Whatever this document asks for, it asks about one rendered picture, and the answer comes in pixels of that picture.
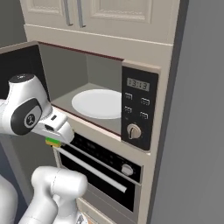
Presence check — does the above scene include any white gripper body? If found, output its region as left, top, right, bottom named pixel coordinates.
left=45, top=119, right=75, bottom=145

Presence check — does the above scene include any green and yellow sponge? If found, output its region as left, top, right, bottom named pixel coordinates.
left=45, top=137, right=63, bottom=149

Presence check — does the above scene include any white round microwave plate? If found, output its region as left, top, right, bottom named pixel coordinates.
left=71, top=88, right=123, bottom=120

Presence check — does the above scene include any beige microwave oven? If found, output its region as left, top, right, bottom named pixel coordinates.
left=37, top=40, right=162, bottom=152

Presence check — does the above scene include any black microwave door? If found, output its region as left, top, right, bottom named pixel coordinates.
left=0, top=40, right=51, bottom=102

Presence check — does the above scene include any black built-in oven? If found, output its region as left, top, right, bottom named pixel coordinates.
left=55, top=132, right=144, bottom=218

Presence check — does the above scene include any white oven knob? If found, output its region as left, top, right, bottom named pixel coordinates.
left=121, top=163, right=135, bottom=177

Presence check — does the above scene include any cream cupboard door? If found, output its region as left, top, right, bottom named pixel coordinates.
left=19, top=0, right=77, bottom=30
left=76, top=0, right=181, bottom=46

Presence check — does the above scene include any grey fridge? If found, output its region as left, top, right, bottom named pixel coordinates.
left=146, top=0, right=224, bottom=224

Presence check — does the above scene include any white oven door handle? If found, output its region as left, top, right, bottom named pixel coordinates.
left=57, top=147, right=129, bottom=194

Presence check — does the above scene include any grey cupboard handle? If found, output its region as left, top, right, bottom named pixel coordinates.
left=76, top=0, right=87, bottom=29
left=63, top=0, right=74, bottom=27

